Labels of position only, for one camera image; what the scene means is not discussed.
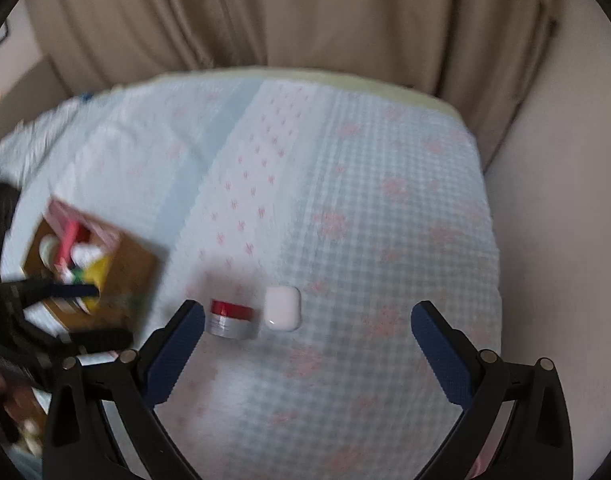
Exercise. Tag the light blue crumpled blanket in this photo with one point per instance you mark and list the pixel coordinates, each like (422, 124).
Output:
(24, 150)

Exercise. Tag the framed wall picture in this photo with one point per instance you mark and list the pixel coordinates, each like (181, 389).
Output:
(4, 31)

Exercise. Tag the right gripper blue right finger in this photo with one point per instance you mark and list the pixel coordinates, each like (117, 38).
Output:
(514, 422)

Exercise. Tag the red rectangular carton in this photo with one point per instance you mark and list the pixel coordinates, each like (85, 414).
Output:
(74, 233)

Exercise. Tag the blue checkered bed sheet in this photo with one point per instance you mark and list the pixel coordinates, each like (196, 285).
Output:
(365, 197)

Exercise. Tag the person's left hand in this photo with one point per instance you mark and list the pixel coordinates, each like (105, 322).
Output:
(19, 400)

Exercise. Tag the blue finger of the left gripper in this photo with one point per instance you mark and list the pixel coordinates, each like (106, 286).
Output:
(97, 340)
(26, 293)

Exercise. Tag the beige curtain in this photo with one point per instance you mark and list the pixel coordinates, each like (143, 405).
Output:
(478, 55)

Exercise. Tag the white pill bottle green label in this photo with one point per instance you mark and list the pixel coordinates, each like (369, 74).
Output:
(85, 254)

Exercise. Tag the pale green cream jar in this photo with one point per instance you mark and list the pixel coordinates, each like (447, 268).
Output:
(48, 249)

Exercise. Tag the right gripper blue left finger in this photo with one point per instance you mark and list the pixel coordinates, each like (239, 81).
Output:
(79, 442)

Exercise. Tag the white earbuds case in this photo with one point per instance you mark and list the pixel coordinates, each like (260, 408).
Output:
(282, 308)

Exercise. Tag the open cardboard box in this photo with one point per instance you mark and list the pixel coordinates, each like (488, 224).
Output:
(127, 282)

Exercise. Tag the red and silver jar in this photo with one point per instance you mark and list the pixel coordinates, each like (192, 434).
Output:
(231, 321)

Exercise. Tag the yellow tape roll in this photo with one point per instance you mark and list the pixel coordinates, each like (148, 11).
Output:
(96, 274)

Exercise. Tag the grey headboard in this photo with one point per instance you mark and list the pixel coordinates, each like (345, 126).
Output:
(38, 90)

